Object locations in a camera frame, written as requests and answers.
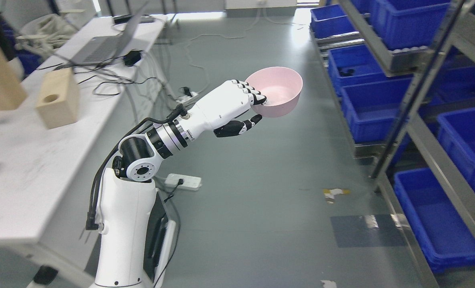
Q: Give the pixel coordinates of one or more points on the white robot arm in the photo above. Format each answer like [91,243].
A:
[122,198]

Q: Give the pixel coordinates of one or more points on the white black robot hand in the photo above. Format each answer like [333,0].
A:
[218,109]

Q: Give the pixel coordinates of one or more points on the white table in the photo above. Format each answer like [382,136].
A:
[46,177]

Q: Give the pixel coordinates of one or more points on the silver laptop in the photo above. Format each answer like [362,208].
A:
[102,50]

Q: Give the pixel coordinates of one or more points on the white power strip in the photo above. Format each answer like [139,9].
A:
[185,182]

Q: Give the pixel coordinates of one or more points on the wooden block with hole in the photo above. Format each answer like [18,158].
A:
[58,100]

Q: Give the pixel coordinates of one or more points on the pink bowl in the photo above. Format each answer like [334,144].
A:
[281,86]

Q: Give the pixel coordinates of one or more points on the steel shelf rack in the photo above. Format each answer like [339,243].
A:
[419,131]

